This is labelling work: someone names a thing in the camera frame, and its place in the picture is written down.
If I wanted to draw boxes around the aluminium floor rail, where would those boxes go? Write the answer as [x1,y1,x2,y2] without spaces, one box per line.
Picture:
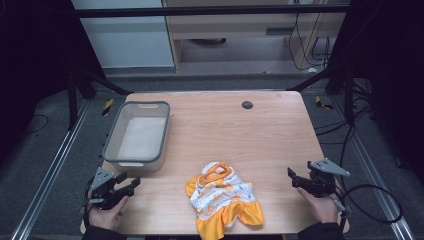
[9,99,92,240]
[331,98,416,240]

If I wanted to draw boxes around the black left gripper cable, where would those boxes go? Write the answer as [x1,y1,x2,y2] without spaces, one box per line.
[82,177,96,229]

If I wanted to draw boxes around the black curtain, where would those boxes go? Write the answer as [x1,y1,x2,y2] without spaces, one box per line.
[328,0,424,183]
[0,0,106,161]

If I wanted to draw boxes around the black floor cables bundle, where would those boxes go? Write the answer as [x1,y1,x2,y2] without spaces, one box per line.
[314,79,379,188]

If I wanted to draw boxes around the yellow and black tape marker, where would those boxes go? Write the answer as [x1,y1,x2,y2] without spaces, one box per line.
[101,98,115,117]
[314,95,335,111]

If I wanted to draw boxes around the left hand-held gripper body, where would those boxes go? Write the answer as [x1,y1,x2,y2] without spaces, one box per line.
[87,166,133,211]

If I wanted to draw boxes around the black metal stand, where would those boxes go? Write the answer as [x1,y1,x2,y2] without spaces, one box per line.
[65,64,133,132]
[287,61,357,128]

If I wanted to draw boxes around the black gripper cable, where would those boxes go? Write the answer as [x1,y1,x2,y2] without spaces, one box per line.
[333,184,404,225]
[82,177,96,229]

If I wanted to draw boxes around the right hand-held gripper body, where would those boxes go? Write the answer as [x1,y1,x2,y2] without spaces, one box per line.
[307,157,351,198]

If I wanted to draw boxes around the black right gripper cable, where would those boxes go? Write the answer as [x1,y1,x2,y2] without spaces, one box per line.
[333,184,404,225]

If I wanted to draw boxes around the orange and white baby garment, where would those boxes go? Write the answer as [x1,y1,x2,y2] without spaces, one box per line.
[185,161,265,240]

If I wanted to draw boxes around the black hanging desk cables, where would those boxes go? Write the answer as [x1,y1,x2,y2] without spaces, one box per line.
[287,12,332,72]

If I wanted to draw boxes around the black floor cable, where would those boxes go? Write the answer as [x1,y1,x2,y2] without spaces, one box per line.
[22,113,50,135]

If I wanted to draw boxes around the person's left hand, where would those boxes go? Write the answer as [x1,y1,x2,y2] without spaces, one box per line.
[87,195,131,231]

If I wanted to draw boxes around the white cabinet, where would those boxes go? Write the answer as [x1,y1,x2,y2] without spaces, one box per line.
[70,0,175,70]

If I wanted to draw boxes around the grey plastic basket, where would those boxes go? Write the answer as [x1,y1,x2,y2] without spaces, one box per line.
[101,100,171,173]

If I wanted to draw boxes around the person's right hand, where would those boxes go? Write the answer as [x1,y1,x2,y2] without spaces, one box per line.
[296,186,340,225]

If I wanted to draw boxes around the black horizontal frame bar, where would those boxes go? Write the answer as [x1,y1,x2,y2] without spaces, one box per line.
[73,4,352,19]

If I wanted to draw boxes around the wooden desk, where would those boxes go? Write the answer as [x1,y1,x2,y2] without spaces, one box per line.
[162,0,349,72]

